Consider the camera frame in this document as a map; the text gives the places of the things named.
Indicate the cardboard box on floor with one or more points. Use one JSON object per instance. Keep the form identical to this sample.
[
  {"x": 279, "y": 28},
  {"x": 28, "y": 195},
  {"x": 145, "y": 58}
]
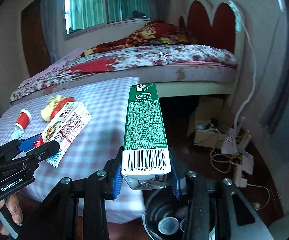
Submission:
[{"x": 209, "y": 122}]

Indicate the black trash bin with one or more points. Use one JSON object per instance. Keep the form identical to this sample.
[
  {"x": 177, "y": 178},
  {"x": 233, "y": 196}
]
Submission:
[{"x": 161, "y": 204}]

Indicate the dark wooden door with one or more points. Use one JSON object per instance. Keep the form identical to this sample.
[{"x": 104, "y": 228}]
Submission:
[{"x": 35, "y": 51}]

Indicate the red patterned blanket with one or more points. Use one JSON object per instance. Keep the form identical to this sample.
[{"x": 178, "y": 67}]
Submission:
[{"x": 154, "y": 33}]

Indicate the window with green curtain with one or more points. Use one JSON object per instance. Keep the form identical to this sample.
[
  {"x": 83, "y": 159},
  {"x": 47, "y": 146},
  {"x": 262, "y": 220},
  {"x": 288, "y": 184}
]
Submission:
[{"x": 86, "y": 14}]

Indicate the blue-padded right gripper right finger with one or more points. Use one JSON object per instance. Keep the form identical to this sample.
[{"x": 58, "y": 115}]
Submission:
[{"x": 177, "y": 176}]

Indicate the red paper cup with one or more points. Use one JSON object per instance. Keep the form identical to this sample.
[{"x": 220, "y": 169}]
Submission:
[{"x": 23, "y": 120}]

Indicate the red plastic bag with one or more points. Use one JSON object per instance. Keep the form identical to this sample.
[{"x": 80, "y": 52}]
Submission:
[{"x": 60, "y": 105}]

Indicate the pink checkered tablecloth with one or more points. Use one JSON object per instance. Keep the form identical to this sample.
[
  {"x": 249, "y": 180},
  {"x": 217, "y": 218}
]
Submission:
[{"x": 98, "y": 141}]

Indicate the yellow cloth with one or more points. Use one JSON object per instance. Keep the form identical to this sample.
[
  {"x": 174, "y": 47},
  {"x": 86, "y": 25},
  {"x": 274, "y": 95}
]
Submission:
[{"x": 52, "y": 103}]

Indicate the white power strip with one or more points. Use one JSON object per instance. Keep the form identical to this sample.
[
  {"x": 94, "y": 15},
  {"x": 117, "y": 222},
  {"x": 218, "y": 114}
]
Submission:
[{"x": 246, "y": 162}]

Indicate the floral bed mattress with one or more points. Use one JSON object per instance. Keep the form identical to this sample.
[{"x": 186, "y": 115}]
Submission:
[{"x": 73, "y": 65}]

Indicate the person's left hand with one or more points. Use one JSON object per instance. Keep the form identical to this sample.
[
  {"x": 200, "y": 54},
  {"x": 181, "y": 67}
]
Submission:
[{"x": 12, "y": 203}]

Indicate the red heart headboard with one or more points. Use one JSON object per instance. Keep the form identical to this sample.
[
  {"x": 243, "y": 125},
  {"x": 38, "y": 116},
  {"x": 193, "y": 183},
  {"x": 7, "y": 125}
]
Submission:
[{"x": 218, "y": 32}]

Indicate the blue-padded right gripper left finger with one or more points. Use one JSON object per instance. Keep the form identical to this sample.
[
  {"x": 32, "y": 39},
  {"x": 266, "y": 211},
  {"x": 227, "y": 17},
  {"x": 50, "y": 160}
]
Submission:
[{"x": 114, "y": 179}]

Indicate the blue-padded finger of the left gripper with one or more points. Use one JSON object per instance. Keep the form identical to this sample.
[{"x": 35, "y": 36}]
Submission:
[{"x": 13, "y": 148}]

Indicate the red white snack box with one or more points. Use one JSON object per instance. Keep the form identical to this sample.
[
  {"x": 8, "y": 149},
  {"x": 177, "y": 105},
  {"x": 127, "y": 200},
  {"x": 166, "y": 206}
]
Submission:
[{"x": 64, "y": 128}]

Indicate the green white milk carton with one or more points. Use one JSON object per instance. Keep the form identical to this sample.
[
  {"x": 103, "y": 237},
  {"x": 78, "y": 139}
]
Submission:
[{"x": 145, "y": 154}]

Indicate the white crumpled tissue by cup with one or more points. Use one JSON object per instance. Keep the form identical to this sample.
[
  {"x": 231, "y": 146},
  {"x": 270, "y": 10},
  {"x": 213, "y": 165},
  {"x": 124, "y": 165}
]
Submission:
[{"x": 17, "y": 134}]

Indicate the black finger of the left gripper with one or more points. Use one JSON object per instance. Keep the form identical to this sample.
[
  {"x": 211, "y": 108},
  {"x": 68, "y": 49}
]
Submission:
[{"x": 36, "y": 155}]

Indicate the grey curtain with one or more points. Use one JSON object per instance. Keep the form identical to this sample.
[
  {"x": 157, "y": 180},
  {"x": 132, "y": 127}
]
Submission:
[{"x": 50, "y": 28}]

